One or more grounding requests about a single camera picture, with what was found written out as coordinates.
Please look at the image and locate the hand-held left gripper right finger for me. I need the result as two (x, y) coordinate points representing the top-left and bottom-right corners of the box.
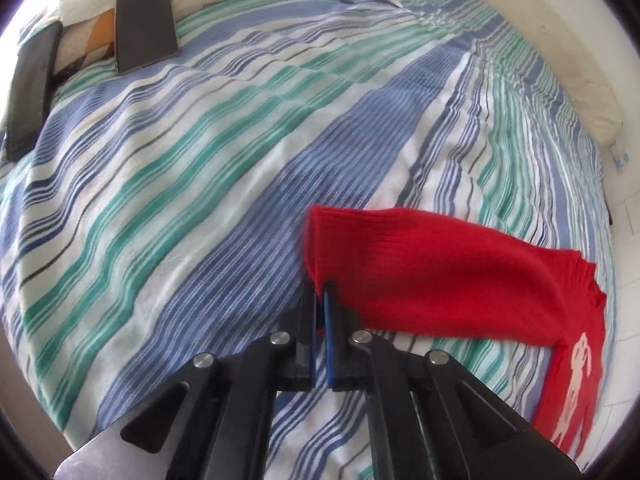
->
(322, 282), (581, 480)

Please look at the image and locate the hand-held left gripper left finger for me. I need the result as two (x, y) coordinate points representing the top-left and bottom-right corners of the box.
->
(120, 287), (319, 480)

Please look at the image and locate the red sweater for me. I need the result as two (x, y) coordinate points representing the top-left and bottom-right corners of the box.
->
(302, 205), (608, 458)

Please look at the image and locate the striped bed blanket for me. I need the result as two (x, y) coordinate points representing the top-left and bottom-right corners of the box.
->
(0, 0), (620, 480)

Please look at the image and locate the dark rectangular board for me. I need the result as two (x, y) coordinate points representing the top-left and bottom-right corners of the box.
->
(5, 22), (64, 162)
(114, 0), (180, 76)

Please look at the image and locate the cream padded headboard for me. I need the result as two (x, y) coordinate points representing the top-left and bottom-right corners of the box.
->
(419, 0), (626, 147)

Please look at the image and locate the white wall outlet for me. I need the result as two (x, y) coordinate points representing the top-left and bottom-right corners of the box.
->
(612, 144), (632, 175)

